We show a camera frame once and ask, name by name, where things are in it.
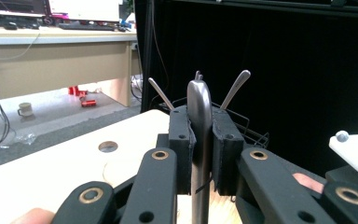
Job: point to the clear plastic wrap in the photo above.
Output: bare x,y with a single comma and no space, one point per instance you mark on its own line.
26,139

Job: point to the black computer mouse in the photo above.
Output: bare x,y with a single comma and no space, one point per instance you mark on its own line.
11,26

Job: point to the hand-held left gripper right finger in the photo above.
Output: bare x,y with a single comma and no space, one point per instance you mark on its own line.
227,140

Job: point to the pink object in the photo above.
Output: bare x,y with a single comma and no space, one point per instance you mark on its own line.
59,16

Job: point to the dark monitor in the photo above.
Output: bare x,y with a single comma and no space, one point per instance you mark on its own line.
12,6

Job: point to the red object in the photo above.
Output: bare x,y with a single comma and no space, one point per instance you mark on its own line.
77,91
89,103

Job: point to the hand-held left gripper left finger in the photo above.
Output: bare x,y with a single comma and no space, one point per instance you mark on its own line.
180,130

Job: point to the white monitor screen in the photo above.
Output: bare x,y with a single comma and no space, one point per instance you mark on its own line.
84,9

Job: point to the black curtain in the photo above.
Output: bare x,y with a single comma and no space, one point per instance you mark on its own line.
292,77

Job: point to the silver table knife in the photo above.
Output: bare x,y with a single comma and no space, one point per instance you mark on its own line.
200,109

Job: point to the white mug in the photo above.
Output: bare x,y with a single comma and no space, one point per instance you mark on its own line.
26,109

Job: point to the beige wooden desk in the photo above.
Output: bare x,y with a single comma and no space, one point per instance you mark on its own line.
59,62

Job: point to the slim silver cutlery piece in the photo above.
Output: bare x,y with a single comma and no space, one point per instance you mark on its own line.
160,91

